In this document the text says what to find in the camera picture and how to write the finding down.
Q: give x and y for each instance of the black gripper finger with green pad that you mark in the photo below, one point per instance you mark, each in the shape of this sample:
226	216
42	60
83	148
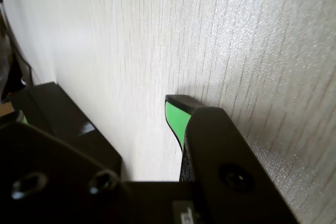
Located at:
225	161

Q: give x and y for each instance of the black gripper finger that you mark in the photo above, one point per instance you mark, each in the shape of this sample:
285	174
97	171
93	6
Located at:
39	171

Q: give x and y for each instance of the black cardboard box tray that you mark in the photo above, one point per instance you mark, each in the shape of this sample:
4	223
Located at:
19	98

